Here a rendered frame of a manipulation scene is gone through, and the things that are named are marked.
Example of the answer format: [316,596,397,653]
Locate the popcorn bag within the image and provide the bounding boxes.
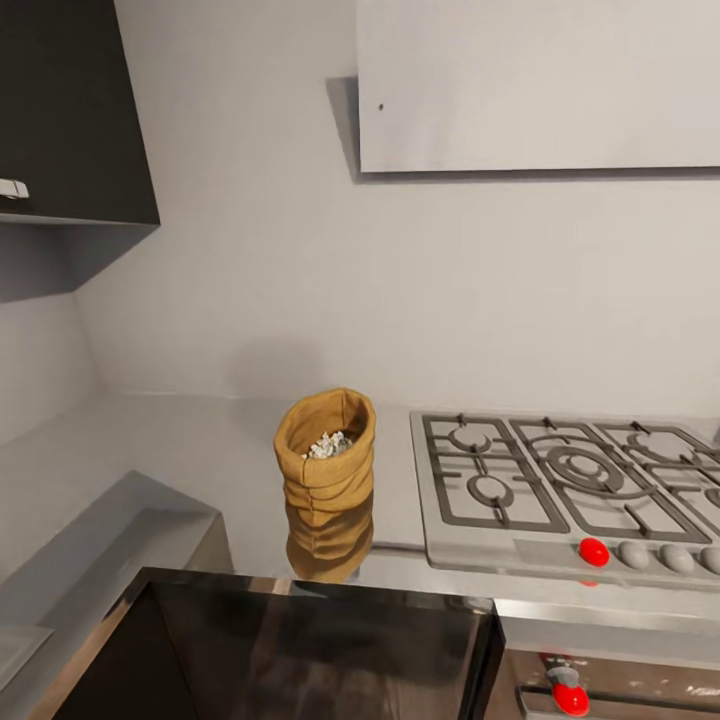
[273,388,377,527]

